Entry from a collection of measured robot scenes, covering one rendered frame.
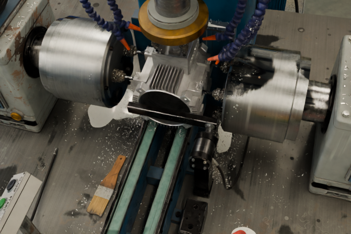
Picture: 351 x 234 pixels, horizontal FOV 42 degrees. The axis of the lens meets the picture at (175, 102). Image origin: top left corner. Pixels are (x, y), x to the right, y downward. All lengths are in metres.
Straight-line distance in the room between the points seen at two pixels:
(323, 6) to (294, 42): 1.44
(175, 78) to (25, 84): 0.46
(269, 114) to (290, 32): 0.68
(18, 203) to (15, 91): 0.41
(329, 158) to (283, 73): 0.25
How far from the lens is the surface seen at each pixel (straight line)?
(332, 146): 1.19
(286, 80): 1.14
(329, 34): 1.80
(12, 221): 1.12
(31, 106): 1.47
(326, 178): 1.32
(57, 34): 1.30
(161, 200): 1.22
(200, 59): 1.28
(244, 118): 1.16
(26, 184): 1.14
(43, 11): 1.45
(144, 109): 1.24
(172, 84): 1.20
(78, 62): 1.25
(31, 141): 1.55
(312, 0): 3.20
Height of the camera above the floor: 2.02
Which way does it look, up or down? 53 degrees down
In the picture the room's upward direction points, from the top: 5 degrees counter-clockwise
